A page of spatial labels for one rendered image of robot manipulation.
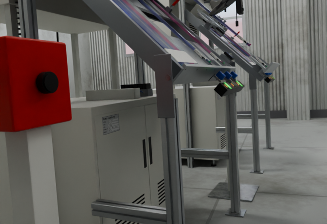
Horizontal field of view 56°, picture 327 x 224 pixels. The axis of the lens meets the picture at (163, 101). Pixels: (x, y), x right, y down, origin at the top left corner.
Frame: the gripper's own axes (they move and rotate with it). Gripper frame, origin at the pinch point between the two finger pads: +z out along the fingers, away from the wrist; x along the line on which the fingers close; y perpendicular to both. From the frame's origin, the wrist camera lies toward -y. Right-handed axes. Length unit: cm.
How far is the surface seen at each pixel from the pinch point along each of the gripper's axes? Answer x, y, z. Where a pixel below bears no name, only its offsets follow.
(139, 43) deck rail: 77, -19, 7
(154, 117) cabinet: 35, -32, 40
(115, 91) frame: 45, -15, 44
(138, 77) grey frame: 9, -4, 51
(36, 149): 116, -38, 19
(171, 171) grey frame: 81, -55, 17
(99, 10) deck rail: 78, -3, 13
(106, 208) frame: 82, -55, 43
